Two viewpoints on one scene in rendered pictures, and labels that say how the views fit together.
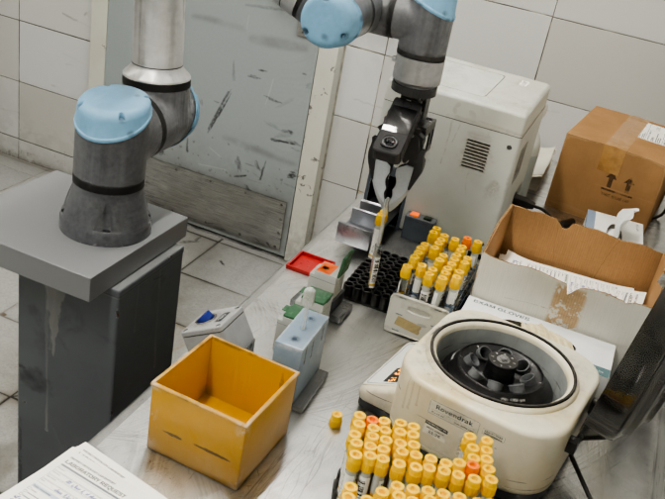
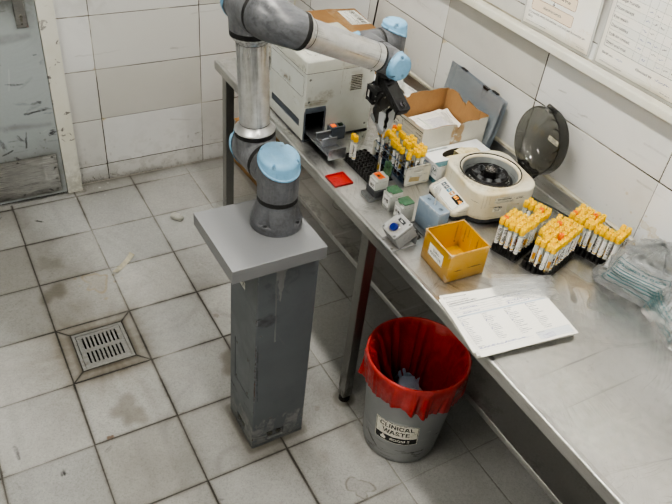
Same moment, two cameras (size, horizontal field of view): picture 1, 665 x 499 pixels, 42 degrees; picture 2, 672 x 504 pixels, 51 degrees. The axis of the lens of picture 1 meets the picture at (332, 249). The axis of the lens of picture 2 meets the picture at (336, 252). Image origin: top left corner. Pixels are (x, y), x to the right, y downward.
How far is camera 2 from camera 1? 1.62 m
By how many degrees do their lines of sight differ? 44
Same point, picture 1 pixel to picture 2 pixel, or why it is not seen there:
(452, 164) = (346, 91)
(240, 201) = (16, 171)
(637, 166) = not seen: hidden behind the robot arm
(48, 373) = (277, 312)
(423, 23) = (400, 43)
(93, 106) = (283, 164)
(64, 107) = not seen: outside the picture
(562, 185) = not seen: hidden behind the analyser
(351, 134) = (82, 82)
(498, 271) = (430, 134)
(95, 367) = (306, 290)
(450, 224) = (348, 121)
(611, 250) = (428, 97)
